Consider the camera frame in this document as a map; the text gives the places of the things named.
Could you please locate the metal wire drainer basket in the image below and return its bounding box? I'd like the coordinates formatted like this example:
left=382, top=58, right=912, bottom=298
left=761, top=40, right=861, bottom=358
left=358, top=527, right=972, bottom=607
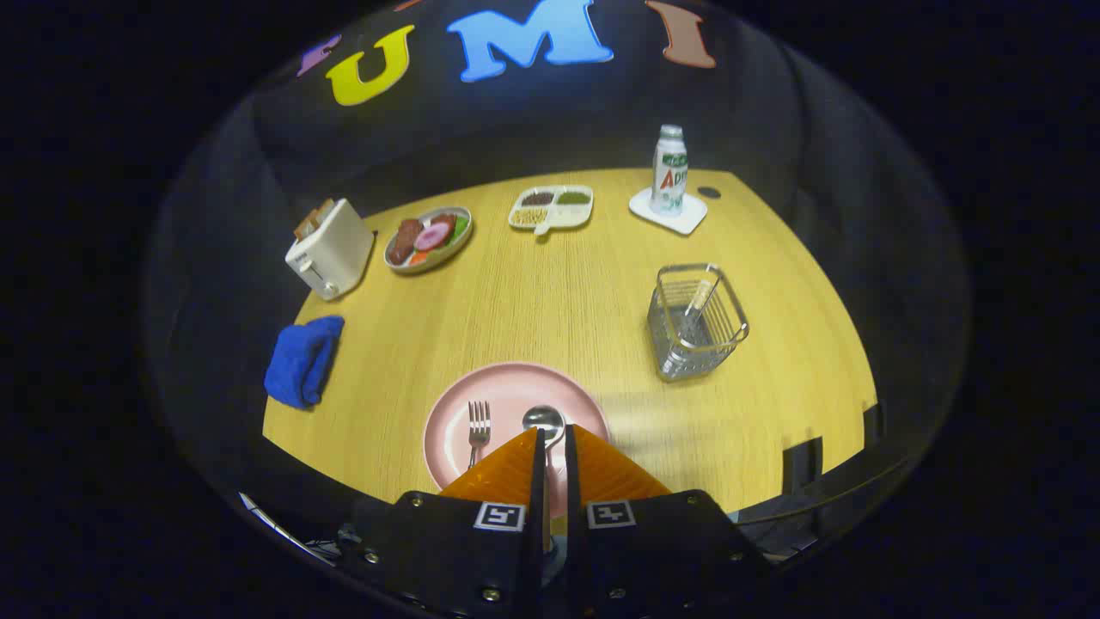
left=646, top=263, right=750, bottom=383

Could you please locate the brown toast slice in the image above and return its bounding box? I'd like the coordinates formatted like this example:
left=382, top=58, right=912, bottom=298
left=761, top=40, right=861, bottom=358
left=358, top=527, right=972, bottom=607
left=294, top=199, right=336, bottom=242

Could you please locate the grey oval food plate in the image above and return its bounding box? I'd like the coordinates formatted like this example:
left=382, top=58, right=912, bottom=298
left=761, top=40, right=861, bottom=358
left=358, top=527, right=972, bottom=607
left=383, top=205, right=474, bottom=275

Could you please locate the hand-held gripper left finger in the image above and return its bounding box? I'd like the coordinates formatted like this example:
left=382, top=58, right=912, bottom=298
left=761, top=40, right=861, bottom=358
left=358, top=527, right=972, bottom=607
left=339, top=427, right=551, bottom=619

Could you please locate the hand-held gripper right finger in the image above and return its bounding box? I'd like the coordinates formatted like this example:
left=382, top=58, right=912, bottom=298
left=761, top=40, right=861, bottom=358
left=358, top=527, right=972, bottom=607
left=563, top=423, right=774, bottom=619

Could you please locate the white drink bottle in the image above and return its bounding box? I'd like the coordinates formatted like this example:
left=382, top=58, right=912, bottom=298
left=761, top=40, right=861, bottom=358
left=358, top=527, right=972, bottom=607
left=651, top=125, right=688, bottom=217

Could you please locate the metal spoon with wooden handle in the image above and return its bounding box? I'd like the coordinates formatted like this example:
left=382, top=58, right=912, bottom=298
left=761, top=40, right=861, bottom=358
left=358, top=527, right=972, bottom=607
left=522, top=405, right=570, bottom=555

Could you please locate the blue folded cloth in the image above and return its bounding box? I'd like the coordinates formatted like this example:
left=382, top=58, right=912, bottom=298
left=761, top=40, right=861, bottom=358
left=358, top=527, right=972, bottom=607
left=264, top=316, right=345, bottom=409

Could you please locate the white toaster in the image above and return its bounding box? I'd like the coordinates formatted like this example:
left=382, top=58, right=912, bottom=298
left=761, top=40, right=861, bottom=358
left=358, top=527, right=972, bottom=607
left=285, top=199, right=376, bottom=301

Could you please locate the white square coaster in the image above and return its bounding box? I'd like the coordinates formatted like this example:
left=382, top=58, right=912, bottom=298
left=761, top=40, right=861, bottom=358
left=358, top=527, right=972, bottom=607
left=628, top=187, right=709, bottom=236

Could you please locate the white divided dish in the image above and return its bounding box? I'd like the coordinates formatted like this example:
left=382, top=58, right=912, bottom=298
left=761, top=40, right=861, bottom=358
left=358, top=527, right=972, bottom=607
left=508, top=185, right=595, bottom=236

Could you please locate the large brown meat piece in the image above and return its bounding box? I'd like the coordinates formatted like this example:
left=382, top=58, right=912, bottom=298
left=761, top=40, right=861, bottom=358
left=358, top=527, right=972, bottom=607
left=388, top=218, right=425, bottom=266

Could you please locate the metal fork with wooden handle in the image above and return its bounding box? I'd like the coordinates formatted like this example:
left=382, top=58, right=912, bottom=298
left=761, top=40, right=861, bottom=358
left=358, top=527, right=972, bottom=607
left=467, top=400, right=492, bottom=471

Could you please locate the pink round plate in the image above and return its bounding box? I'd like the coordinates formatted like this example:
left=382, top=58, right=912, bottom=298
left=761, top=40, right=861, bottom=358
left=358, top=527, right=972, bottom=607
left=423, top=362, right=613, bottom=521

